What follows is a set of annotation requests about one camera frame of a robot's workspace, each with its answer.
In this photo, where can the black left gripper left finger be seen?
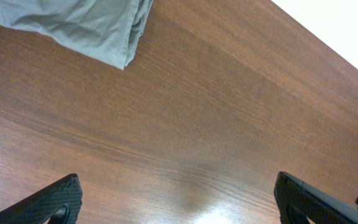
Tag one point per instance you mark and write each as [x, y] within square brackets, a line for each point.
[59, 202]

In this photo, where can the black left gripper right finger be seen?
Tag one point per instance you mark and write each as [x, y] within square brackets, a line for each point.
[299, 202]

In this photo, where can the khaki green shorts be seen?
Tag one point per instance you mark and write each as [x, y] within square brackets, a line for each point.
[106, 30]

